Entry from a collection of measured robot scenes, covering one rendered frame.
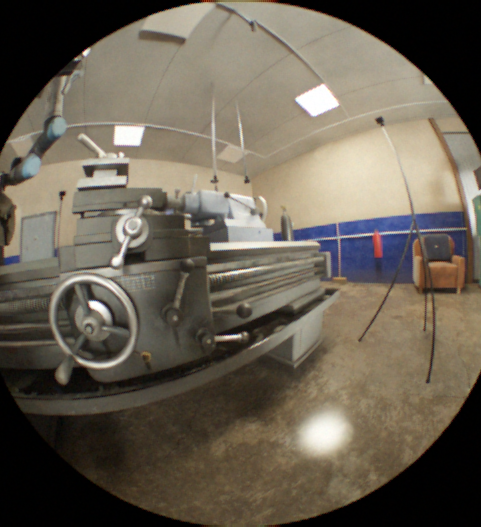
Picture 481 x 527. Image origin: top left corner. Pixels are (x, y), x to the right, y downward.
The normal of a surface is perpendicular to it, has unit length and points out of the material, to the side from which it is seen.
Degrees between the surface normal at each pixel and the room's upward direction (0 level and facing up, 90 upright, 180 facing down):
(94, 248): 90
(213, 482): 0
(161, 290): 90
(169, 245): 90
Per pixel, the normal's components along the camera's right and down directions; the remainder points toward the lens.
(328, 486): -0.09, -0.99
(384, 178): -0.78, 0.10
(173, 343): 0.62, -0.01
